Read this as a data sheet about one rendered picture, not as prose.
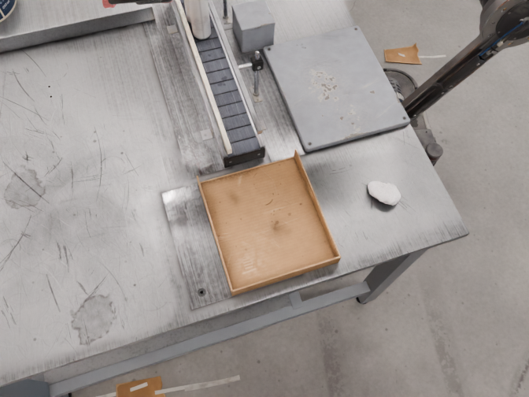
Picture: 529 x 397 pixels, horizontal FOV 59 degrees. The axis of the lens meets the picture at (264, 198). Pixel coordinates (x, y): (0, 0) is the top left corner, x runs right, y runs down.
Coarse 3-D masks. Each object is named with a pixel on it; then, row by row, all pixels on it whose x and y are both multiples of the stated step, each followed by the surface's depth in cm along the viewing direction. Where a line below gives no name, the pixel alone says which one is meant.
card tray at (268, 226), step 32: (288, 160) 120; (224, 192) 116; (256, 192) 116; (288, 192) 116; (224, 224) 112; (256, 224) 112; (288, 224) 113; (320, 224) 113; (224, 256) 109; (256, 256) 109; (288, 256) 109; (320, 256) 109
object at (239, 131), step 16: (192, 32) 132; (208, 48) 129; (208, 64) 127; (224, 64) 127; (208, 80) 125; (224, 80) 125; (224, 96) 123; (240, 96) 123; (224, 112) 120; (240, 112) 121; (240, 128) 118; (240, 144) 116; (256, 144) 117
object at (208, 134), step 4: (176, 24) 136; (168, 28) 138; (172, 28) 138; (176, 28) 138; (168, 32) 138; (172, 32) 138; (176, 32) 138; (212, 128) 121; (264, 128) 124; (204, 132) 123; (208, 132) 123; (212, 132) 121; (204, 136) 123; (208, 136) 123; (212, 136) 123; (204, 140) 122
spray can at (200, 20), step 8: (192, 0) 118; (200, 0) 118; (192, 8) 121; (200, 8) 120; (208, 8) 123; (192, 16) 123; (200, 16) 123; (208, 16) 125; (192, 24) 127; (200, 24) 125; (208, 24) 127; (200, 32) 128; (208, 32) 129
